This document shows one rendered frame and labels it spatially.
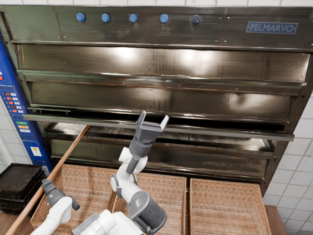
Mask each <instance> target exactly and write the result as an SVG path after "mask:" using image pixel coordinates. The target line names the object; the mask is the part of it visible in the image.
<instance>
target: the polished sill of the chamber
mask: <svg viewBox="0 0 313 235"><path fill-rule="evenodd" d="M45 133H46V136H51V137H62V138H77V137H78V136H79V134H80V133H81V131H73V130H62V129H51V128H49V129H48V130H47V131H46V132H45ZM133 137H134V136H133V135H122V134H111V133H100V132H89V131H86V132H85V134H84V135H83V137H82V138H81V139H87V140H97V141H108V142H118V143H129V144H131V141H132V139H133ZM153 145H154V146H165V147H175V148H185V149H196V150H206V151H217V152H232V153H242V154H252V155H263V156H272V154H273V151H272V149H271V148H270V147H264V146H253V145H237V144H226V143H215V142H204V141H193V140H182V139H171V138H156V140H155V142H153Z"/></svg>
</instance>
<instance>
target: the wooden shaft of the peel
mask: <svg viewBox="0 0 313 235"><path fill-rule="evenodd" d="M89 127H90V125H86V126H85V127H84V129H83V130H82V131H81V133H80V134H79V136H78V137H77V138H76V140H75V141H74V142H73V144H72V145H71V146H70V148H69V149H68V150H67V152H66V153H65V154H64V156H63V157H62V159H61V160H60V161H59V163H58V164H57V165H56V167H55V168H54V169H53V171H52V172H51V173H50V175H49V176H48V177H47V179H46V180H52V179H53V177H54V176H55V175H56V173H57V172H58V171H59V169H60V168H61V166H62V165H63V163H64V162H65V161H66V159H67V158H68V156H69V155H70V153H71V152H72V151H73V149H74V148H75V147H76V145H77V144H78V142H79V141H80V139H81V138H82V137H83V135H84V134H85V132H86V131H87V129H88V128H89ZM43 192H44V190H43V188H42V186H41V187H40V188H39V190H38V191H37V192H36V194H35V195H34V196H33V198H32V199H31V200H30V202H29V203H28V204H27V206H26V207H25V208H24V210H23V211H22V212H21V214H20V215H19V217H18V218H17V219H16V221H15V222H14V223H13V225H12V226H11V227H10V229H9V230H8V231H7V233H6V234H5V235H13V234H14V233H15V231H16V230H17V228H18V227H19V226H20V224H21V223H22V222H23V220H24V219H25V217H26V216H27V214H28V213H29V212H30V210H31V209H32V207H33V206H34V204H35V203H36V202H37V200H38V199H39V197H40V196H41V195H42V193H43Z"/></svg>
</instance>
